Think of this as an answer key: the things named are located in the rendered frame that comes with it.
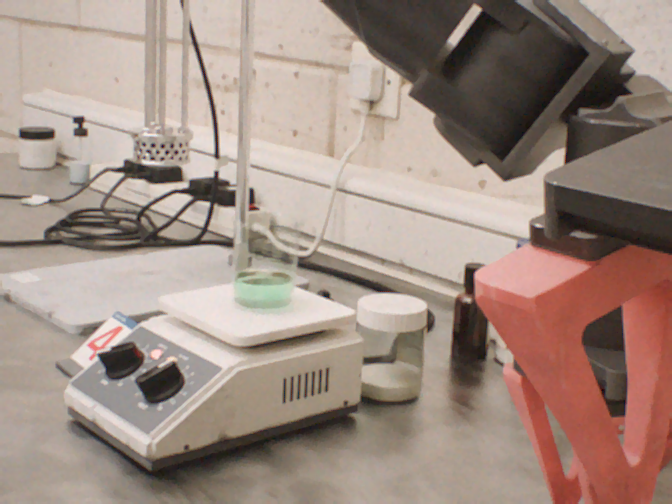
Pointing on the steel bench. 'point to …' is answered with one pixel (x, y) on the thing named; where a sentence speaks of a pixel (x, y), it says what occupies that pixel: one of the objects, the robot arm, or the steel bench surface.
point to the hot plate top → (199, 309)
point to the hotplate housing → (238, 394)
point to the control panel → (114, 400)
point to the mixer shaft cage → (170, 138)
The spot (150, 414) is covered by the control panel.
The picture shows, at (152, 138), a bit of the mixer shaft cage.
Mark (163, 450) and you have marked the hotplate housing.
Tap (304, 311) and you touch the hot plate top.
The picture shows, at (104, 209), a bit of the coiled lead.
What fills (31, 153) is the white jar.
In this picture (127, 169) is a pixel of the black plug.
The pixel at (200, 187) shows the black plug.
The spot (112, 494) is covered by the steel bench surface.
